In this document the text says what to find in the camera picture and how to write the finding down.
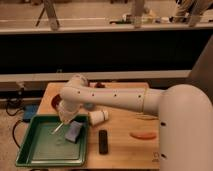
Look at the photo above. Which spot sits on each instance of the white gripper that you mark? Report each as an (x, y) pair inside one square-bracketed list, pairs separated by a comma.
[(66, 118)]

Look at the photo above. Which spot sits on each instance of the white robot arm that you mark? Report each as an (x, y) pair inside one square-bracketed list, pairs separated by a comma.
[(185, 118)]

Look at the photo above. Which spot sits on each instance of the green plastic tray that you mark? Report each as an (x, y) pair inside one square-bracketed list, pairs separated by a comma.
[(41, 148)]

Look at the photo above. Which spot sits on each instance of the dark red bowl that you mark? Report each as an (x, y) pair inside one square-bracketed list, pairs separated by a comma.
[(55, 101)]

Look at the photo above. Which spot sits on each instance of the blue sponge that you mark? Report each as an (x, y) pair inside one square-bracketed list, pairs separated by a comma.
[(74, 131)]

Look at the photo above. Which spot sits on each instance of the blue cup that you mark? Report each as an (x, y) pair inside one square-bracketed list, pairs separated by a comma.
[(89, 106)]

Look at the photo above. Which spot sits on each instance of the white paper cup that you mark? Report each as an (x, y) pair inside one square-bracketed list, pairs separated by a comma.
[(98, 117)]

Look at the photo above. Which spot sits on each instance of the blue box on floor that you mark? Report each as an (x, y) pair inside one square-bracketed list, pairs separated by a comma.
[(29, 112)]

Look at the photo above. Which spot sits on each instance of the black remote control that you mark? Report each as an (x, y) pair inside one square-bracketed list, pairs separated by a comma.
[(103, 142)]

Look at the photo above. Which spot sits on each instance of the dark red grape toy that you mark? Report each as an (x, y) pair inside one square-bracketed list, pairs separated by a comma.
[(99, 85)]

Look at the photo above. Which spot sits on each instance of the orange carrot toy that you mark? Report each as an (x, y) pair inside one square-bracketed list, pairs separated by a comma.
[(143, 135)]

